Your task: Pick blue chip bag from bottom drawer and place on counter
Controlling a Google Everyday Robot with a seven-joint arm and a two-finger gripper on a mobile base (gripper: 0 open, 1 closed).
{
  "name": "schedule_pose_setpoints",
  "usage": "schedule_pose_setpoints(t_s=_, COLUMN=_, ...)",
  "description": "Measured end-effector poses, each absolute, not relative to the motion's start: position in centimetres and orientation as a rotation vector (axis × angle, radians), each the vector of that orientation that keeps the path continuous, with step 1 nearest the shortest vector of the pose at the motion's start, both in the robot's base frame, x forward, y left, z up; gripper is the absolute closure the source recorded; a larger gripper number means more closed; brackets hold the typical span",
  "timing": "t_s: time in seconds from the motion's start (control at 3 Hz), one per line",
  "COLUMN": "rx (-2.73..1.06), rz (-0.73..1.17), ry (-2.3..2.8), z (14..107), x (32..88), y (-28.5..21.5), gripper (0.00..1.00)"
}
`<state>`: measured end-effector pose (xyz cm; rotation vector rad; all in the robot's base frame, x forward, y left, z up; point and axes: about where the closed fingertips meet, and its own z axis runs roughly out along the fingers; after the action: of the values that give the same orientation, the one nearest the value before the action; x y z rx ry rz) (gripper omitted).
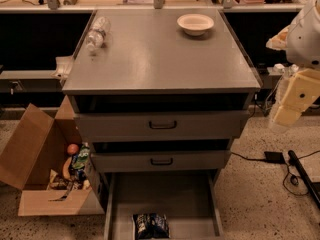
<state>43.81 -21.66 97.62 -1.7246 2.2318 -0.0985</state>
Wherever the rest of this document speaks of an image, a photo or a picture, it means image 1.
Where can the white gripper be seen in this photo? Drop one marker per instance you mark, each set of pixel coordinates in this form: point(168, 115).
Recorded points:
point(304, 42)

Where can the blue chip bag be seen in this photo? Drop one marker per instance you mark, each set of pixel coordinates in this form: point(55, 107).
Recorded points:
point(150, 226)

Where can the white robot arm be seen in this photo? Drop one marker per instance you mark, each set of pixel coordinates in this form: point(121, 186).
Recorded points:
point(301, 42)

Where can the grey drawer cabinet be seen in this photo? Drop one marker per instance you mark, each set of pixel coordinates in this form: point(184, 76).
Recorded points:
point(150, 64)

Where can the bottom grey drawer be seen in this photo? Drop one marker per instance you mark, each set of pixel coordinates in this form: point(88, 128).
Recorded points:
point(185, 198)

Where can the grey drawer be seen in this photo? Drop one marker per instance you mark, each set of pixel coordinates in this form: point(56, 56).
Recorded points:
point(185, 198)
point(161, 126)
point(160, 161)

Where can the middle grey drawer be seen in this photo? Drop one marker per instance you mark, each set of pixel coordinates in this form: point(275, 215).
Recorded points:
point(160, 161)

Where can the top grey drawer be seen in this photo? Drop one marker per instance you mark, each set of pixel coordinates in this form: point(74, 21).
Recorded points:
point(161, 126)

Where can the green snack bag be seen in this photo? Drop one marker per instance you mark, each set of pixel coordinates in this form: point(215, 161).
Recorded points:
point(79, 160)

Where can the black power adapter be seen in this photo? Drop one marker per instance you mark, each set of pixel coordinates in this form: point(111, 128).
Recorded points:
point(274, 157)

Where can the white bowl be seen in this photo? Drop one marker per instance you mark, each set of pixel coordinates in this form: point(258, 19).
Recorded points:
point(195, 24)

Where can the clear plastic water bottle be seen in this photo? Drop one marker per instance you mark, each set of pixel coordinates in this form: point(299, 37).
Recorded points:
point(97, 33)

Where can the red apple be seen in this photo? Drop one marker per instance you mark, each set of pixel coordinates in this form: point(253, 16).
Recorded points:
point(72, 149)

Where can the yellow banana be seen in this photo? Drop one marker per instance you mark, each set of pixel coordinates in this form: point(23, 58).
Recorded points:
point(65, 170)

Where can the brown cardboard box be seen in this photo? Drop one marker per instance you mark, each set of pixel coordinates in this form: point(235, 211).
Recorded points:
point(37, 147)

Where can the white wall plug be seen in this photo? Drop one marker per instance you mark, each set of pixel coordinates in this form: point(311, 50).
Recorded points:
point(279, 68)

